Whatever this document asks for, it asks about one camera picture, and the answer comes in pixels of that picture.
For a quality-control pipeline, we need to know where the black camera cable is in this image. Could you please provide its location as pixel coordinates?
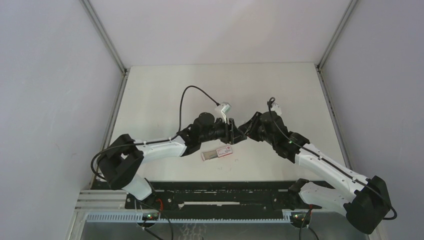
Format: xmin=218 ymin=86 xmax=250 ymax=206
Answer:
xmin=90 ymin=85 xmax=221 ymax=181
xmin=266 ymin=96 xmax=398 ymax=240

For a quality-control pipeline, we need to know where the red white staple box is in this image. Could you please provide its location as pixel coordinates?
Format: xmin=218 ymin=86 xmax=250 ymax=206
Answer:
xmin=201 ymin=145 xmax=233 ymax=161

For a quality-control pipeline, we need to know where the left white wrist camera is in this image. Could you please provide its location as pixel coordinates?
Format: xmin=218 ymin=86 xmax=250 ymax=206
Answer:
xmin=215 ymin=102 xmax=232 ymax=124

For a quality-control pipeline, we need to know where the right green circuit board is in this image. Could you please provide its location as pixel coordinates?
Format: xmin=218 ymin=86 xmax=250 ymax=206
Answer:
xmin=290 ymin=212 xmax=311 ymax=223

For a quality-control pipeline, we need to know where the left black camera cable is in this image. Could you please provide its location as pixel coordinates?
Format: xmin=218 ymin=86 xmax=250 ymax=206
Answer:
xmin=90 ymin=85 xmax=221 ymax=181

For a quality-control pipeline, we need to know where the green circuit board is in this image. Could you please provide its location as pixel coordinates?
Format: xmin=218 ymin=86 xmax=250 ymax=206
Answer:
xmin=142 ymin=213 xmax=160 ymax=222
xmin=290 ymin=212 xmax=311 ymax=223

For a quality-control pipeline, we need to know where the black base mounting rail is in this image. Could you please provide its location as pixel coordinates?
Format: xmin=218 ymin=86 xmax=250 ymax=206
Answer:
xmin=91 ymin=180 xmax=324 ymax=220

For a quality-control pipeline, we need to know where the white slotted cable duct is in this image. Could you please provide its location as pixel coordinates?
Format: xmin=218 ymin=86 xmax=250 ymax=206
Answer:
xmin=85 ymin=211 xmax=292 ymax=224

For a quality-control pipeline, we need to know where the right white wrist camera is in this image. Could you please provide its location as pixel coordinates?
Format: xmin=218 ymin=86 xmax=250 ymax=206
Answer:
xmin=270 ymin=102 xmax=282 ymax=116

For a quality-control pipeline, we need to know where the left green circuit board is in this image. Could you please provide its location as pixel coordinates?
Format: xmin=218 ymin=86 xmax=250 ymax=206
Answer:
xmin=142 ymin=213 xmax=160 ymax=222

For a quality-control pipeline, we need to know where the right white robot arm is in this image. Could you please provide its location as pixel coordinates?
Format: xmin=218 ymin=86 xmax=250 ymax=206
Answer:
xmin=238 ymin=111 xmax=393 ymax=235

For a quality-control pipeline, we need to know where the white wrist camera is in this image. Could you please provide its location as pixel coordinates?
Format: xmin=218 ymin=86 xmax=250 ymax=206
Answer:
xmin=215 ymin=102 xmax=232 ymax=124
xmin=270 ymin=102 xmax=282 ymax=116

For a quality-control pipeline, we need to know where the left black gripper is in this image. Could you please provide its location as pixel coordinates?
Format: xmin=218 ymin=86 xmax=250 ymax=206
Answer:
xmin=199 ymin=115 xmax=246 ymax=145

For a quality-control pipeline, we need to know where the right black camera cable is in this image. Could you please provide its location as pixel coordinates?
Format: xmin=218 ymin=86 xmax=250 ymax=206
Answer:
xmin=266 ymin=96 xmax=398 ymax=240

